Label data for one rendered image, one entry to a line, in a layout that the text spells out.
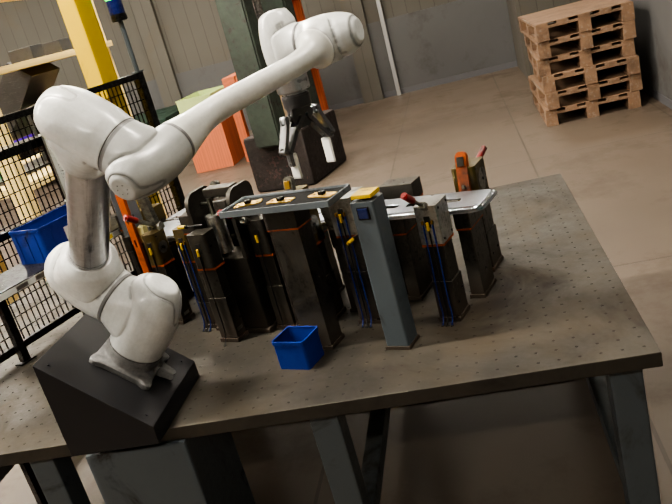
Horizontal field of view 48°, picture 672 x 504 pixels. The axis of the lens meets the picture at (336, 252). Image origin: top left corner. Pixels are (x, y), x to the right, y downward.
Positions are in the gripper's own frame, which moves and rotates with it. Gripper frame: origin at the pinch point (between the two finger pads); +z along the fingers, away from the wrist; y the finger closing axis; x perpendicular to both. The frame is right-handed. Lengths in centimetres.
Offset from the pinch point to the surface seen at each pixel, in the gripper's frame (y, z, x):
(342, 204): 10.4, 15.2, 3.7
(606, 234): 245, 124, 39
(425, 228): 16.8, 24.9, -19.1
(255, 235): -0.7, 21.1, 33.1
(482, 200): 37, 24, -26
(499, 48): 838, 92, 443
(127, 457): -64, 61, 35
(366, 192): 1.3, 8.4, -15.1
